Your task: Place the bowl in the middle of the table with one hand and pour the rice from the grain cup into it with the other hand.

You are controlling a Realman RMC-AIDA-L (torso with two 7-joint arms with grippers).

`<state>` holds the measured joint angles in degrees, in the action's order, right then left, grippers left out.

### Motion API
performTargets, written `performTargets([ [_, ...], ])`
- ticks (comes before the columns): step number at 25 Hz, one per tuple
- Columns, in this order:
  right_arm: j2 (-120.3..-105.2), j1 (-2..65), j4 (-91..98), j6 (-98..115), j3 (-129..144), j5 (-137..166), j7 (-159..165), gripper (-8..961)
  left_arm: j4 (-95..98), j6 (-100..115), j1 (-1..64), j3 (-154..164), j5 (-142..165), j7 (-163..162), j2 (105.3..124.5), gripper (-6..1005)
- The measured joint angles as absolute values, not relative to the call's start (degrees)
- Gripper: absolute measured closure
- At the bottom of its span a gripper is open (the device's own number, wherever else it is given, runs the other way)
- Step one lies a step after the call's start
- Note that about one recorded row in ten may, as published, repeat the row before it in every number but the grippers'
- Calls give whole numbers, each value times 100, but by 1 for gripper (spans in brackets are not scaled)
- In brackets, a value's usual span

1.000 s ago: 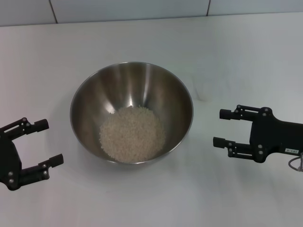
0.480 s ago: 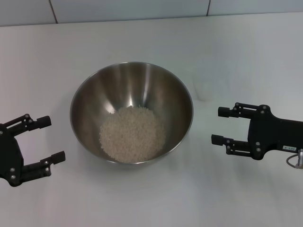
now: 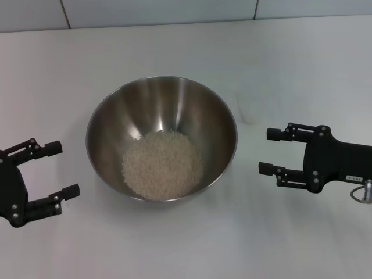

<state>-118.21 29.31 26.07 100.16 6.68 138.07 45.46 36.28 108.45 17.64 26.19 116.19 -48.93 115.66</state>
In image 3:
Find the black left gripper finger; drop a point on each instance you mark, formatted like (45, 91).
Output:
(52, 148)
(71, 191)

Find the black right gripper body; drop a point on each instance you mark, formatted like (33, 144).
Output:
(334, 162)

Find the translucent plastic cup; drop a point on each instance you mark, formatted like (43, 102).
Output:
(247, 116)

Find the stainless steel mixing bowl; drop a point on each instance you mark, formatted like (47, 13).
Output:
(145, 110)

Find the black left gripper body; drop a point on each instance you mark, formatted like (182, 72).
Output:
(11, 191)

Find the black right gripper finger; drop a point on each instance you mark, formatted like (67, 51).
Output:
(266, 168)
(273, 134)

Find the white rice grains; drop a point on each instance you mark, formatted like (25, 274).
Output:
(162, 165)

